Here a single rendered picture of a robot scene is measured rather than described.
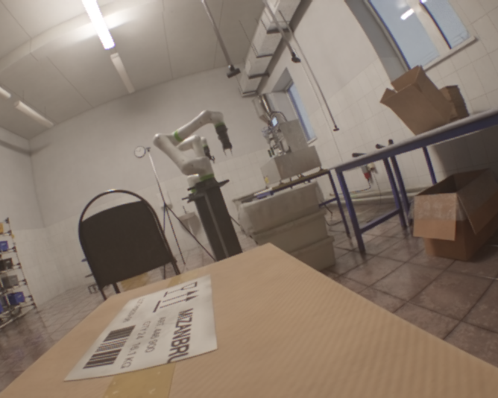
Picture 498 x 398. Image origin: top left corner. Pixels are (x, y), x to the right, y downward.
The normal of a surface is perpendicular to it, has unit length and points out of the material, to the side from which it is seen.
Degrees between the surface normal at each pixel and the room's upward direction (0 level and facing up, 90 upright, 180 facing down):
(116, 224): 103
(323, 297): 0
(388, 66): 90
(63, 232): 90
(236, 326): 0
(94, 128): 90
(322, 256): 96
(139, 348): 1
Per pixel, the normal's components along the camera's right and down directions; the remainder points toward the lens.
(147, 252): 0.51, 0.07
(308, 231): 0.08, 0.09
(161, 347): -0.34, -0.94
